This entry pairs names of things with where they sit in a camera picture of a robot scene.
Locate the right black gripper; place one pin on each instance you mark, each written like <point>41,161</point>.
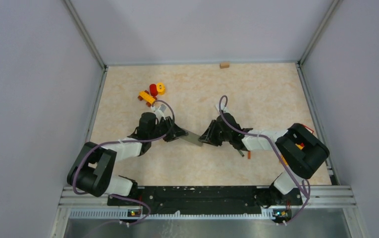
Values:
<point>208,137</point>

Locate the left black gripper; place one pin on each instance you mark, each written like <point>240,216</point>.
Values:
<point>174,131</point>

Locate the grey remote battery cover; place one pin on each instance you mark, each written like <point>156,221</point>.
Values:
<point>192,138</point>

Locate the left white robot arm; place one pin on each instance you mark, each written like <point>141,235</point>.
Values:
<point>92,171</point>

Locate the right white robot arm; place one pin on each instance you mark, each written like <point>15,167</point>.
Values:
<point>301,152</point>

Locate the red toy cylinder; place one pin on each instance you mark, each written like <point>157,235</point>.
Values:
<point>153,90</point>

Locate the yellow toy car brick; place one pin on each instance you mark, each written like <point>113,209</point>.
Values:
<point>145,96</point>

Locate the yellow round toy brick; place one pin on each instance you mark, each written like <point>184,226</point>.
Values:
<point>161,89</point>

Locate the small wooden block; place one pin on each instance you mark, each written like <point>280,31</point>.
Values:
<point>224,65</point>

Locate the red white toy panel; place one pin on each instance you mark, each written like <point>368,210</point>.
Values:
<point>309,129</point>

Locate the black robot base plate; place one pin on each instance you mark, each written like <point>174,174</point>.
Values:
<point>213,200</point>

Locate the grey slotted cable duct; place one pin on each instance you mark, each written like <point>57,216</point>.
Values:
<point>125,214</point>

